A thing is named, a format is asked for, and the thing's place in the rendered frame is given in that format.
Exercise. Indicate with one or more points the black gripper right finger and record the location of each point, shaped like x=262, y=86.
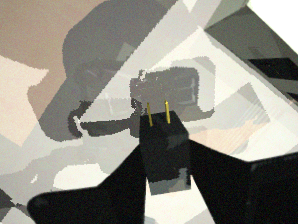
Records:
x=229, y=186

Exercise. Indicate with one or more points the black two-prong charger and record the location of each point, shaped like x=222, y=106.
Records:
x=165, y=148

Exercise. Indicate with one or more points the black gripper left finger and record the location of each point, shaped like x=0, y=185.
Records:
x=119, y=199

